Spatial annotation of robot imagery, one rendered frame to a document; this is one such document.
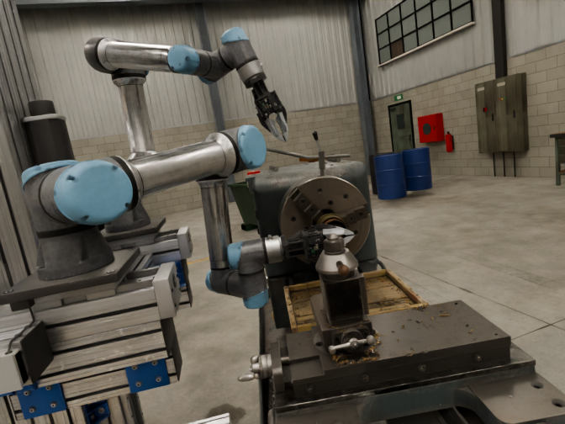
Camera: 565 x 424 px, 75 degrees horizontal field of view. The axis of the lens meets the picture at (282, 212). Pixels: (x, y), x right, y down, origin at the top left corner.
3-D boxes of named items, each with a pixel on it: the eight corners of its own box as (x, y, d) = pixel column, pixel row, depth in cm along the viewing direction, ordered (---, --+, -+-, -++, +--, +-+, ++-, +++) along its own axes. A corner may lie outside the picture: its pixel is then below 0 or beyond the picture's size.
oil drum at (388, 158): (372, 198, 791) (367, 157, 776) (395, 193, 808) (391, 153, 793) (388, 200, 735) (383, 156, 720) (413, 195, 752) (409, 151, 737)
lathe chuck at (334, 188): (280, 262, 137) (277, 177, 132) (363, 257, 139) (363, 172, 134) (282, 269, 128) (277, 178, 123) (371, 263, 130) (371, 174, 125)
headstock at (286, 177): (260, 242, 203) (248, 172, 197) (345, 228, 205) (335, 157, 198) (261, 278, 145) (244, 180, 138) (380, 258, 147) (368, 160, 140)
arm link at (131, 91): (123, 197, 137) (91, 40, 127) (152, 190, 150) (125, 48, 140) (147, 195, 132) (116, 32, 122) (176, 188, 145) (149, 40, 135)
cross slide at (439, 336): (271, 352, 80) (268, 333, 79) (463, 318, 81) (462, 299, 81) (275, 405, 63) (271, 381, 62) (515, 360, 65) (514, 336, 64)
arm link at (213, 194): (178, 137, 109) (199, 297, 114) (202, 131, 102) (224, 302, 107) (209, 137, 118) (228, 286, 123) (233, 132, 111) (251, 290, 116)
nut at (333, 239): (322, 250, 70) (319, 232, 70) (342, 246, 71) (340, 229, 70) (326, 256, 66) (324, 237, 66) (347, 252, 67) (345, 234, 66)
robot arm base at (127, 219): (100, 235, 122) (92, 206, 121) (112, 227, 137) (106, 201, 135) (146, 227, 125) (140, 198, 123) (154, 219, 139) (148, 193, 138)
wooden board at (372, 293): (285, 297, 123) (282, 286, 123) (390, 278, 125) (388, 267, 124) (293, 343, 94) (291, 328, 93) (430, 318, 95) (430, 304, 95)
